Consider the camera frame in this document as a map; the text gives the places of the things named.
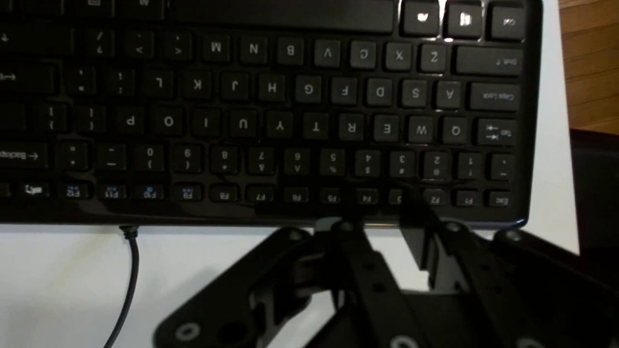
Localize black keyboard cable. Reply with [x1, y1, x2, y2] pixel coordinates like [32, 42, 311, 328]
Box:
[102, 221, 142, 348]

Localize black computer keyboard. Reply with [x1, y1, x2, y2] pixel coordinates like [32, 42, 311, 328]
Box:
[0, 0, 543, 227]

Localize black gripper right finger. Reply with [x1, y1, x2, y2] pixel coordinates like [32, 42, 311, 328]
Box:
[396, 190, 619, 348]

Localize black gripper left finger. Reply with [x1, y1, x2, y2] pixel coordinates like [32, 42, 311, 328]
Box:
[150, 214, 427, 348]

